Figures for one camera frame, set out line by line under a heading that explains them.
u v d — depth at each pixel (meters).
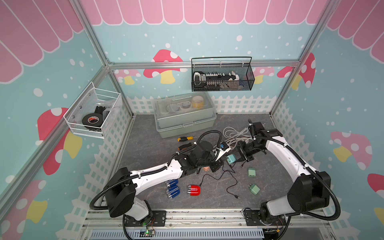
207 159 0.64
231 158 0.76
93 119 0.71
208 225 0.73
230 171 0.89
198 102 1.03
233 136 1.05
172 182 0.83
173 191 0.80
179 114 0.92
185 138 1.00
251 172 0.89
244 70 0.95
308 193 0.42
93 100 0.81
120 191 0.42
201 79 0.89
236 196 0.81
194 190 0.81
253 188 0.82
